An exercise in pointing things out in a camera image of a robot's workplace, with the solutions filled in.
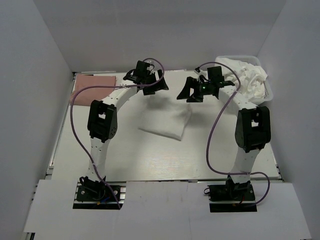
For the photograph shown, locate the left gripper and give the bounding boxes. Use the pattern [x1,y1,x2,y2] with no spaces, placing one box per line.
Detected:
[142,69,168,95]

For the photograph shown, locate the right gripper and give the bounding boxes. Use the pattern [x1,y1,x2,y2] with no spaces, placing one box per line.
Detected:
[177,76,214,103]

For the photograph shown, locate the white t shirt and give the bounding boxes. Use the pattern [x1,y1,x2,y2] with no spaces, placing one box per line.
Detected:
[138,97,192,141]

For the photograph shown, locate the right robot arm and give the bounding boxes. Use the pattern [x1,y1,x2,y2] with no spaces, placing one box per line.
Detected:
[177,65,271,200]

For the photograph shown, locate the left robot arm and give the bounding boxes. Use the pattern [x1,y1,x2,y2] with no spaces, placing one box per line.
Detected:
[80,58,169,200]

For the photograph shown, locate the crumpled white shirts in basket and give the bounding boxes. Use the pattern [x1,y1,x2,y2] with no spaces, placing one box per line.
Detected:
[216,56,268,102]

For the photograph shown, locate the folded pink t shirt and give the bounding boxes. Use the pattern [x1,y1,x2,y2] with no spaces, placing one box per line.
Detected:
[69,74,116,107]

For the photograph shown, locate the white plastic basket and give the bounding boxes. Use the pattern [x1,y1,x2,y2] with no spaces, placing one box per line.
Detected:
[215,55,273,104]

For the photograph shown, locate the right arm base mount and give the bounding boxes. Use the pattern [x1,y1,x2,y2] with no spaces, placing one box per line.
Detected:
[203,184,258,213]

